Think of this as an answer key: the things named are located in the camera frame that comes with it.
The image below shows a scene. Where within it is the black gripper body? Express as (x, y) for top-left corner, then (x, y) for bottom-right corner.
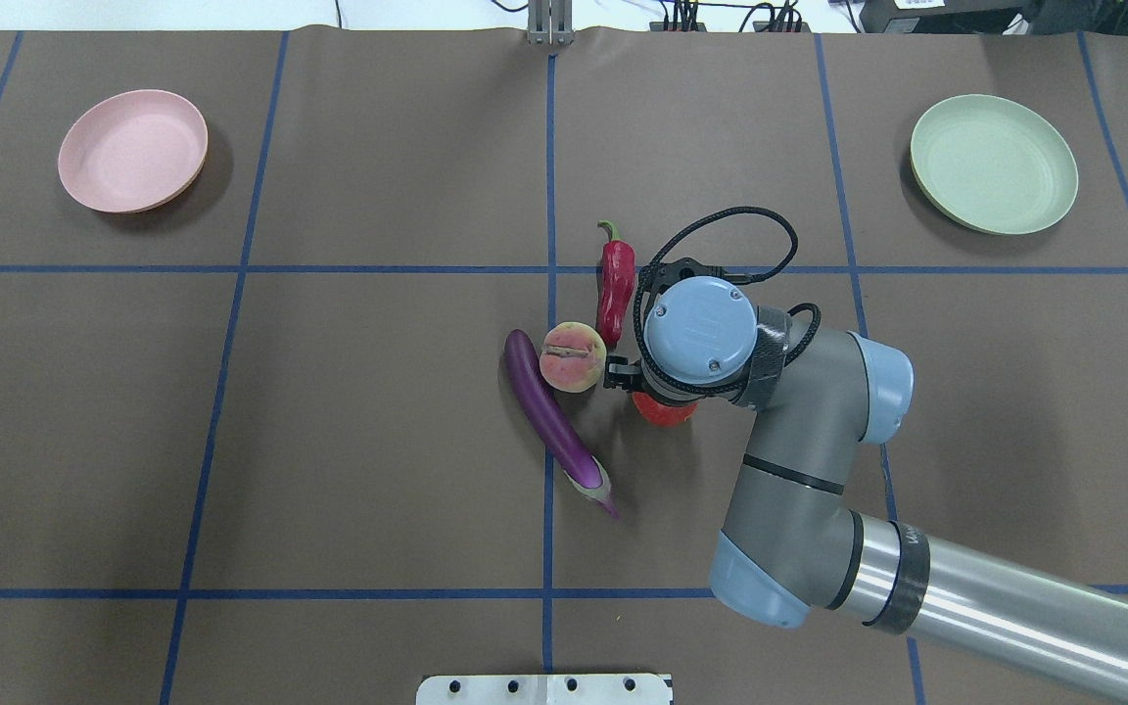
(603, 356), (645, 390)

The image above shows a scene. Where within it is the peach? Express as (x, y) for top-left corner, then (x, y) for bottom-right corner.
(539, 321), (607, 394)

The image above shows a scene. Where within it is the purple eggplant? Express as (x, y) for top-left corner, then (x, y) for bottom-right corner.
(502, 329), (622, 519)

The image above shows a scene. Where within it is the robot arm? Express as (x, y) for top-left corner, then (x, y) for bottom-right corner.
(607, 263), (1128, 704)

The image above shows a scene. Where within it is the red chili pepper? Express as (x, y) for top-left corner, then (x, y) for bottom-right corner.
(596, 220), (638, 350)

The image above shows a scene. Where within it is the black power strip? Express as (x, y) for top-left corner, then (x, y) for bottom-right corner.
(645, 15), (812, 34)

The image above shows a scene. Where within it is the green plate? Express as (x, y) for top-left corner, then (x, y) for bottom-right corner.
(909, 94), (1079, 236)

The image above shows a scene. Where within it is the pink plate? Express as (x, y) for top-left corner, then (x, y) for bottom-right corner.
(58, 89), (211, 214)

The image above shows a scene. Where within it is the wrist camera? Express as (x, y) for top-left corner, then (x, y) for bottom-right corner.
(635, 258), (728, 296)

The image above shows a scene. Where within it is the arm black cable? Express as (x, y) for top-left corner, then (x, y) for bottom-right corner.
(631, 206), (823, 400)

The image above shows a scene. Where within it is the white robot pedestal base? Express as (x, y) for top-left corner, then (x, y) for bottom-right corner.
(415, 673), (676, 704)

